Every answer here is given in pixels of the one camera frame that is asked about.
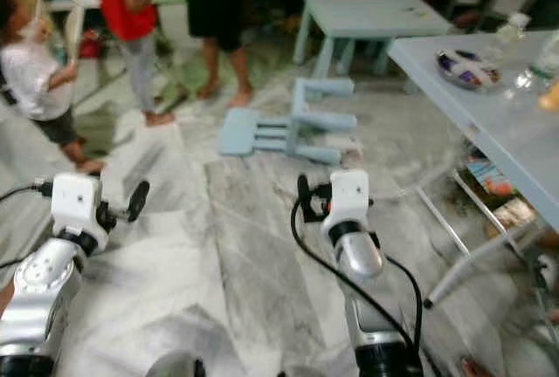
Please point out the plate with packets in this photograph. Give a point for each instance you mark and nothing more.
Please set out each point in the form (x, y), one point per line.
(470, 70)

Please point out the light blue toppled stool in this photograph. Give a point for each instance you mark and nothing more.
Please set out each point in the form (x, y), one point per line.
(293, 128)

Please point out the clear plastic bottle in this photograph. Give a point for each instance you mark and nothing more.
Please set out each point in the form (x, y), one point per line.
(512, 35)

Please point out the brown printed book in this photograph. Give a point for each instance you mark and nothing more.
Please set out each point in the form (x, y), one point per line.
(511, 215)

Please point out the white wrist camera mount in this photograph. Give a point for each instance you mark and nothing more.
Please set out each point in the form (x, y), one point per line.
(347, 198)
(74, 201)

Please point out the colourful picture book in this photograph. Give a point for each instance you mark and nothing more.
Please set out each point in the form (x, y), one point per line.
(489, 176)

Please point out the child in white shirt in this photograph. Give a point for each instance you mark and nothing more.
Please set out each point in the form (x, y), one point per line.
(35, 71)

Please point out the person in red shirt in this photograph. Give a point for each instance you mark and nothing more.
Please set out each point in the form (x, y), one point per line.
(127, 2)

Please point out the orange round object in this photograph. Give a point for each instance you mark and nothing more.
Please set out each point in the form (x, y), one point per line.
(550, 96)

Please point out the light blue small table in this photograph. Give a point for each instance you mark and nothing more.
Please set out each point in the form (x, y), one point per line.
(371, 12)

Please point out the grey robot leg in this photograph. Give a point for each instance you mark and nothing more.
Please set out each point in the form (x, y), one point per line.
(175, 365)

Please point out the person in black shorts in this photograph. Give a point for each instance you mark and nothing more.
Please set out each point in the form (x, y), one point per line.
(217, 6)

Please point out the grey folding table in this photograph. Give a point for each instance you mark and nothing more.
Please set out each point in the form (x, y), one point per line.
(489, 124)

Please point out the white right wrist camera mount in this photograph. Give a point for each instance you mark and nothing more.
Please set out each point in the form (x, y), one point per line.
(347, 198)

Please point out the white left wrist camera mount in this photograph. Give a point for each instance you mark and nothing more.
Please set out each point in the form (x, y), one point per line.
(74, 201)

